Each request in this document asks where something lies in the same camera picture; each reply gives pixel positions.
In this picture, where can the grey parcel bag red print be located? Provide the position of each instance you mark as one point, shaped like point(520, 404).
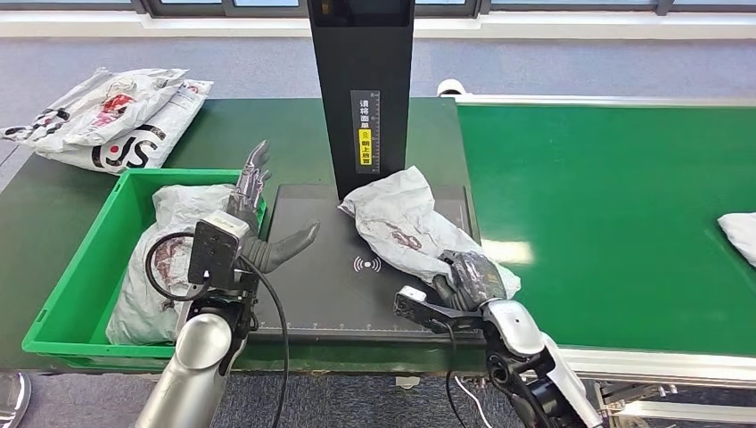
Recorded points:
point(741, 233)

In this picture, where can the white bracket under table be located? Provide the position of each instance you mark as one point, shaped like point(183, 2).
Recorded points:
point(407, 383)

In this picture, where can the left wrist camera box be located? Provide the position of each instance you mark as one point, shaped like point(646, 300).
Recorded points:
point(215, 251)

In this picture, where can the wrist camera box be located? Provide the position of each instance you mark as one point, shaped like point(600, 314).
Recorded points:
point(215, 251)
point(419, 310)

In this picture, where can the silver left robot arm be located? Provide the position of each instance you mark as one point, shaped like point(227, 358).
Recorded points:
point(198, 348)

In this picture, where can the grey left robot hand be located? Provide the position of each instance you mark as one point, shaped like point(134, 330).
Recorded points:
point(271, 254)

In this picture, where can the green plastic crate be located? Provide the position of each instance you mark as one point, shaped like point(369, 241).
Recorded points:
point(77, 295)

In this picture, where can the white parcel bag red print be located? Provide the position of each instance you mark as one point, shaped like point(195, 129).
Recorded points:
point(100, 112)

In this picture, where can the white parcel bag black letters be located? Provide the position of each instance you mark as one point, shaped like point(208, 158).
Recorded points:
point(153, 142)

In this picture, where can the black scanner column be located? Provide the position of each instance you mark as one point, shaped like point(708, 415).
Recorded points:
point(363, 59)

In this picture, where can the shiny grey curved object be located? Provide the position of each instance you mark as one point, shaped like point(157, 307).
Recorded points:
point(12, 399)

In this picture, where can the black scanner base plate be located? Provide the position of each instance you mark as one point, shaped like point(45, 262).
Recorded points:
point(331, 295)

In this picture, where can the green conveyor belt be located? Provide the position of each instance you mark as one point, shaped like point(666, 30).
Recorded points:
point(590, 207)

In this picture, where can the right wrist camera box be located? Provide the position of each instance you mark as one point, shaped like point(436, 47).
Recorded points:
point(419, 310)

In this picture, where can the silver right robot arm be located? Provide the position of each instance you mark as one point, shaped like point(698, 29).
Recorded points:
point(520, 331)

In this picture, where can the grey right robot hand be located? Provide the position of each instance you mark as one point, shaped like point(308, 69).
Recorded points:
point(472, 280)

